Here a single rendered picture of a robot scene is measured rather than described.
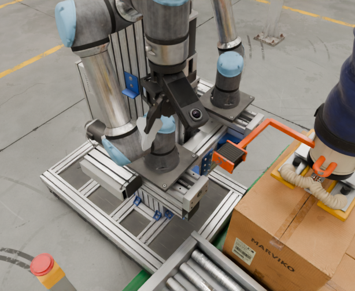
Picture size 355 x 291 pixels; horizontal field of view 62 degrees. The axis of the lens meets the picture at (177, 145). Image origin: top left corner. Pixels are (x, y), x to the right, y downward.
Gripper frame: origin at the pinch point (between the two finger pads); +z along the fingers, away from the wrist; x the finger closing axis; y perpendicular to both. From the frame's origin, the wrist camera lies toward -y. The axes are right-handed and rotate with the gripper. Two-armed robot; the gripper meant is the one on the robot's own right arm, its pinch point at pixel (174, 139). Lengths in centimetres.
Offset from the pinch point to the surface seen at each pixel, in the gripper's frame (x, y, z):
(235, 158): -26.6, 3.2, 27.4
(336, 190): -56, -22, 40
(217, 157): -22.8, 7.7, 29.1
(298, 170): -52, -8, 40
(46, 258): 39, 15, 45
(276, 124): -52, 8, 29
